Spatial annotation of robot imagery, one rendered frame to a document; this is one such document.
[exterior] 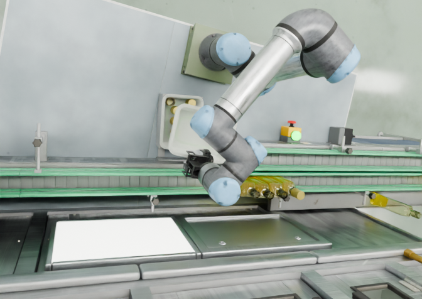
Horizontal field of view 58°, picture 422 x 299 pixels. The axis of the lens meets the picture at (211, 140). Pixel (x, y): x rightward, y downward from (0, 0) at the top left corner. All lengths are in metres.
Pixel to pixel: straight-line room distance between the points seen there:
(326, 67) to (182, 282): 0.70
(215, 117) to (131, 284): 0.48
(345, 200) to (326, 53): 1.03
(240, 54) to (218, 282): 0.77
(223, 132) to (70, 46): 0.83
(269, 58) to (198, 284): 0.62
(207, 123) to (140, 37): 0.76
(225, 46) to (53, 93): 0.68
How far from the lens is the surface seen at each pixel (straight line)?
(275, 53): 1.02
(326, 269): 1.27
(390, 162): 2.10
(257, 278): 1.15
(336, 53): 1.09
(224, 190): 0.97
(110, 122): 1.60
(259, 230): 1.43
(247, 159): 0.99
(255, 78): 0.99
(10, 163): 1.50
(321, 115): 1.96
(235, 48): 1.40
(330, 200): 1.91
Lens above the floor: 2.33
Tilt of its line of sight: 69 degrees down
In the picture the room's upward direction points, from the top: 113 degrees clockwise
